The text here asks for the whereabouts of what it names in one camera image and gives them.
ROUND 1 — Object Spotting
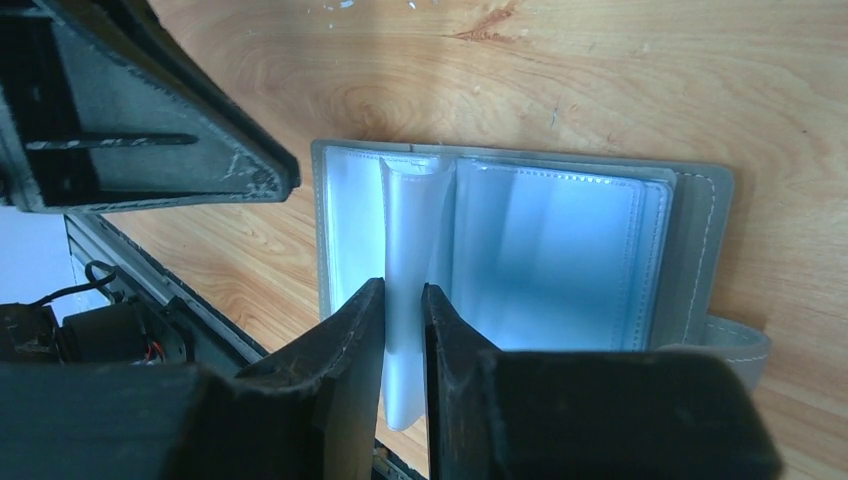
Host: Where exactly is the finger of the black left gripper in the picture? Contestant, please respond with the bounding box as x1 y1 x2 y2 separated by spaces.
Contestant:
1 1 301 214

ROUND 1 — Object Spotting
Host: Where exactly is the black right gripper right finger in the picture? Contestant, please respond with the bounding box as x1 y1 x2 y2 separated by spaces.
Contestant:
421 284 782 479

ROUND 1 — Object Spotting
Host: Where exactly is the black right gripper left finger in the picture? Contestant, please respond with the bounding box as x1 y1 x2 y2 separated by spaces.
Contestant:
1 278 385 479

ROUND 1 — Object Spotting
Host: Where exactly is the grey card holder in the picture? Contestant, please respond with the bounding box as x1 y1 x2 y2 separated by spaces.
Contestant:
311 139 771 431

